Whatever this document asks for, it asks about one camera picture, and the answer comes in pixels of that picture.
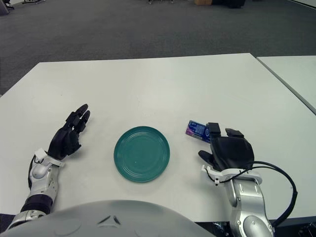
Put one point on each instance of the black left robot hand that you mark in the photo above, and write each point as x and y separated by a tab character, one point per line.
64	143

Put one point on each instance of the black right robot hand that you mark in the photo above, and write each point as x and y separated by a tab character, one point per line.
232	153

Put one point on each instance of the blue purple gum pack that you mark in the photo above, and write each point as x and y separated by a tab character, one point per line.
195	129

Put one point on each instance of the round green plate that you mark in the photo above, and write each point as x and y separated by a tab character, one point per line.
142	154

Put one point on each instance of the grey robot torso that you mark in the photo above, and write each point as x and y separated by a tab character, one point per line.
98	222

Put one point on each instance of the white neighbouring table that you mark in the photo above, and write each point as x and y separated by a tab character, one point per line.
293	74

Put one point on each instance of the grey office chair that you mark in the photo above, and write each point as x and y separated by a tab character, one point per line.
4	7

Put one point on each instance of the brown cardboard box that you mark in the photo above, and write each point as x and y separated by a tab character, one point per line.
203	2

